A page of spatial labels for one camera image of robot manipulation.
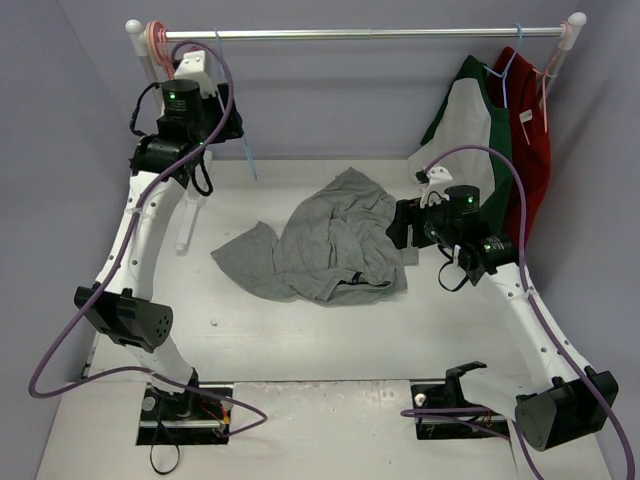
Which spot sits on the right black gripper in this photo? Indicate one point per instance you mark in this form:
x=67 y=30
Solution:
x=401 y=226

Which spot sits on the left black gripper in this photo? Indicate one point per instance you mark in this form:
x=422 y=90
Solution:
x=228 y=122

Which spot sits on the grey t shirt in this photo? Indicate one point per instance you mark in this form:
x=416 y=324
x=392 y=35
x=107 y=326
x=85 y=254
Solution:
x=334 y=249

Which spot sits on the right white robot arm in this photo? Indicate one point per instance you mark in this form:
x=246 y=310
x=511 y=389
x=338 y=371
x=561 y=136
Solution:
x=565 y=398

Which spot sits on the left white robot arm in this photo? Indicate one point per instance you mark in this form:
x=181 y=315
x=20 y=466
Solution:
x=119 y=304

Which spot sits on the white and green shirt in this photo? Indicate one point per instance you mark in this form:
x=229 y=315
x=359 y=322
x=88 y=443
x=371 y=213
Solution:
x=467 y=116

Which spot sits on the blue hanger with shirts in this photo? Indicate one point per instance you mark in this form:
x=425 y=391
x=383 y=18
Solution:
x=503 y=76

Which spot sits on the red shirt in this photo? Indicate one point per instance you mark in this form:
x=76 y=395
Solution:
x=531 y=148

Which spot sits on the pink hanger at right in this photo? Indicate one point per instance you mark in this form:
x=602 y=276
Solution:
x=548 y=72

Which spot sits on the pink plastic hangers bunch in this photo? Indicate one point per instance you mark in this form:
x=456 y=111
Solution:
x=157 y=42

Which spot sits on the silver clothes rack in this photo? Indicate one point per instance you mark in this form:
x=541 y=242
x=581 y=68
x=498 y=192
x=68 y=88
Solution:
x=181 y=42

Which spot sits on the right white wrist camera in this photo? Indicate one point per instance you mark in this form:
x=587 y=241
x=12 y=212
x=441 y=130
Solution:
x=436 y=179

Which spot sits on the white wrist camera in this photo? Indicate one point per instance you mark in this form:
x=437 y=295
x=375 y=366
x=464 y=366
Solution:
x=193 y=66
x=436 y=179

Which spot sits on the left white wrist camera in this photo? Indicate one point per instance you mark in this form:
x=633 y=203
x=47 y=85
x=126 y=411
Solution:
x=193 y=66

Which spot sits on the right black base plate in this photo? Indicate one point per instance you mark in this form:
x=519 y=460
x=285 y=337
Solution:
x=452 y=419

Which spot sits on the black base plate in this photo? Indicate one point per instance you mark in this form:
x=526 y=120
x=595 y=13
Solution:
x=452 y=419
x=190 y=421

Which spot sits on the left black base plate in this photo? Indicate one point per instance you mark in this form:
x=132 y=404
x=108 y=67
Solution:
x=190 y=421

